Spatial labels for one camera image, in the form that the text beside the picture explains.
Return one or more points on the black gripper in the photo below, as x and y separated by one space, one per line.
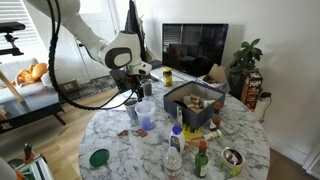
134 81

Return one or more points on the clear plastic jar blue base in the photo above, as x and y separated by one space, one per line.
146 116

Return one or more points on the red ketchup packet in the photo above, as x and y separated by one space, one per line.
141 133
122 132

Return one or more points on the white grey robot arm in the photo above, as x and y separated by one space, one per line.
123 50

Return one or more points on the brown snack packets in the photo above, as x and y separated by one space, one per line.
193 103

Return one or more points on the green round jar lid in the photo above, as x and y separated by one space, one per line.
99 158

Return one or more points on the clear cup with dark liquid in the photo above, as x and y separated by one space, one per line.
147 88

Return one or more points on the silver blue tin can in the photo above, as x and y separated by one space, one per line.
130 110

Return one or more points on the yellow-lidded vitamin bottle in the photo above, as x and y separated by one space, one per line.
167 78

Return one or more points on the navy blue open box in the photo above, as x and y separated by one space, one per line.
173 106

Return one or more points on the dark patterned rug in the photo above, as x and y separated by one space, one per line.
96 86

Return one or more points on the small green white pouch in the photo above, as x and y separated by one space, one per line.
179 115

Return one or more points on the white bottle blue cap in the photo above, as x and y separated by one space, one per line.
176 141

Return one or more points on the small white cup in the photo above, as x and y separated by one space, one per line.
208 103

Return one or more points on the black flat screen television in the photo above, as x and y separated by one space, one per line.
195 46

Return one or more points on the black folded stand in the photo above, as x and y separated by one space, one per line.
135 20

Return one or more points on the clear plastic water bottle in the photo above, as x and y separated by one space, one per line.
173 165

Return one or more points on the open brown cardboard box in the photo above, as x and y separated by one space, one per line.
216 73

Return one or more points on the red-capped hot sauce bottle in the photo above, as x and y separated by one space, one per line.
216 120

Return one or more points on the small cream bottle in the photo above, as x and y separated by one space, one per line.
213 135

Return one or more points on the green glass bottle red cap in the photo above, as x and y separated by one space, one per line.
201 163

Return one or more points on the dark plant pot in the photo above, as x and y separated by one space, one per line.
236 85

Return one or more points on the orange stuffed toy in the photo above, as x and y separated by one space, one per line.
33 73

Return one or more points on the green leafy house plant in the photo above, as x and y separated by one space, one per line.
245 56

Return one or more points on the orange game box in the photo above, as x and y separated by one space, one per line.
251 90

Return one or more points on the open green tin can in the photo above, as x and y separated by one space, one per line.
231 166

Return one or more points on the grey sofa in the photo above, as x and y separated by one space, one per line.
20 93

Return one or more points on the white appliance with black top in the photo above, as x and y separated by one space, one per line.
263 106

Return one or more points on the green white striped box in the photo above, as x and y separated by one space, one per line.
36 168

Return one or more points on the white window blinds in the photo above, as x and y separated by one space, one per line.
16 16

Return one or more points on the white floor vent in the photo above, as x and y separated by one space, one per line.
315 166

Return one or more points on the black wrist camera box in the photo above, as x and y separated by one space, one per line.
118 80

